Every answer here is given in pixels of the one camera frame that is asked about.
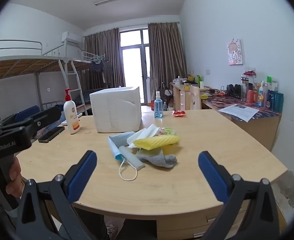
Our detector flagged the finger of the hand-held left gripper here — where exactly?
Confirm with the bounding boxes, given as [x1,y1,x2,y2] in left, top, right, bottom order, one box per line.
[0,106,41,131]
[25,106,62,138]

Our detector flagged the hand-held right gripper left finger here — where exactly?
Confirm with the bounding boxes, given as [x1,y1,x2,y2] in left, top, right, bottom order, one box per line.
[16,150,97,240]

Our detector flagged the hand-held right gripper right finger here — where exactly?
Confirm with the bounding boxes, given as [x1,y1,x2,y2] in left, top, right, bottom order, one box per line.
[198,151,280,240]

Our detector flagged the small blue labelled bottle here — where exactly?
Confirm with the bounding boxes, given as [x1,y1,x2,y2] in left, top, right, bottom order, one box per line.
[108,131,139,181]

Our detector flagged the translucent white plastic tube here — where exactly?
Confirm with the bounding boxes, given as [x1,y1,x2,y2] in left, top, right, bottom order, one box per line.
[119,145,146,170]

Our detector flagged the grey cloth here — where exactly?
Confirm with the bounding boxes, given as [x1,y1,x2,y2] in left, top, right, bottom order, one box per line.
[136,147,178,168]

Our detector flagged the floral packet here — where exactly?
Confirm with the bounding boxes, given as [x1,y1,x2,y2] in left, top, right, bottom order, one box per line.
[157,127,177,137]

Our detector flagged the yellow sponge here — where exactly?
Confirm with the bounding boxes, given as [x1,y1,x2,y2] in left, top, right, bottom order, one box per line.
[133,134,180,151]

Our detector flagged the white foam box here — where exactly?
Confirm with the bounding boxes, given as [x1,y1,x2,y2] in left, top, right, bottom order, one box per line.
[89,86,142,133]

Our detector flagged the white tissue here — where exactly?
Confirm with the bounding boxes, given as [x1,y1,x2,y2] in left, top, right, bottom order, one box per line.
[126,124,160,148]

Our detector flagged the person's left hand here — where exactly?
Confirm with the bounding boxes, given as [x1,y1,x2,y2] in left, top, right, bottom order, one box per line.
[0,156,23,205]

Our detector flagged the black phone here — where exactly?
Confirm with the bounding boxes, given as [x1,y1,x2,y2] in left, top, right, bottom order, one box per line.
[38,126,66,143]

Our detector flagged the white lotion bottle red pump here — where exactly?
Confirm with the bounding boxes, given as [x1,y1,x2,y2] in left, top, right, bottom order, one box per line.
[63,88,81,135]

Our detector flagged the grey metal ladder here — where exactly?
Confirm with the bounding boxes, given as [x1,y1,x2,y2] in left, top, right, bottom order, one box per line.
[58,59,89,117]

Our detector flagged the blue plaid mattress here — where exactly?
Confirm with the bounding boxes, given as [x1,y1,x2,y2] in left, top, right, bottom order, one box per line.
[70,87,107,105]

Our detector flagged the person's shoe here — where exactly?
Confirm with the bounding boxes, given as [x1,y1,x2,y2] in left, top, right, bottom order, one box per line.
[106,219,119,239]

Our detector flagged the desk with patterned cloth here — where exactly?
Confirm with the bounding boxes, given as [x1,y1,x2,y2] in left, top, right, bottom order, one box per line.
[201,87,282,152]

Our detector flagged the printed paper sheet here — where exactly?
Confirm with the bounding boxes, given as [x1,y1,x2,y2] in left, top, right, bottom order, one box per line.
[217,104,260,123]

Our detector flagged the hanging dark clothes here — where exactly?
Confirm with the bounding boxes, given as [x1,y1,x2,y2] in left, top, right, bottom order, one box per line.
[91,60,112,85]

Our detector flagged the white air conditioner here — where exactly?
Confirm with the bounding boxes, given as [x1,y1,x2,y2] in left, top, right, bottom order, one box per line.
[61,31,79,45]

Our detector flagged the blue spray bottle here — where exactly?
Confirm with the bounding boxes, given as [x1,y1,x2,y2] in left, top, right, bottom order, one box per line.
[154,91,164,119]

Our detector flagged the black headphones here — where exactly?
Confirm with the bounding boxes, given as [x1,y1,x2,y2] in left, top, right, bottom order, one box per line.
[226,84,242,98]

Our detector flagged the orange bottle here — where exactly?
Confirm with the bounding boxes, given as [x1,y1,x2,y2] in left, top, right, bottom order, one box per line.
[246,89,257,103]

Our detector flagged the brown curtain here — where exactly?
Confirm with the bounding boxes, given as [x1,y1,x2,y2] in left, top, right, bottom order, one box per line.
[84,28,126,90]
[148,22,187,90]

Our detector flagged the cartoon print bottle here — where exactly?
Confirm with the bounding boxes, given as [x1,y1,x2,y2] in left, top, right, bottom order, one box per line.
[255,85,265,107]

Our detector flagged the clear thermos bottle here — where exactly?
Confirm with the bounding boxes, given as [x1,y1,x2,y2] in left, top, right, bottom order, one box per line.
[240,74,249,102]

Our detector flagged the dark blue bottle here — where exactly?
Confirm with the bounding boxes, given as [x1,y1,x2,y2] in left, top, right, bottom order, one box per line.
[265,89,275,110]

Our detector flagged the teal bottle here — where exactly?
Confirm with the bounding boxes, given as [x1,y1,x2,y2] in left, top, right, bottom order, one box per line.
[274,92,284,113]

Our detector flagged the glass balcony door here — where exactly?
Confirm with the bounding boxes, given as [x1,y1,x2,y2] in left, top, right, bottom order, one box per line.
[119,29,151,104]

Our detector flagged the green cap white bottle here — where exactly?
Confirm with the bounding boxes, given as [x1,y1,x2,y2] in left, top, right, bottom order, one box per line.
[263,76,278,92]

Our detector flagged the cartoon wall poster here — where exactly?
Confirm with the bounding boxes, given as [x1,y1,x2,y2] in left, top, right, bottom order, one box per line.
[227,39,244,65]

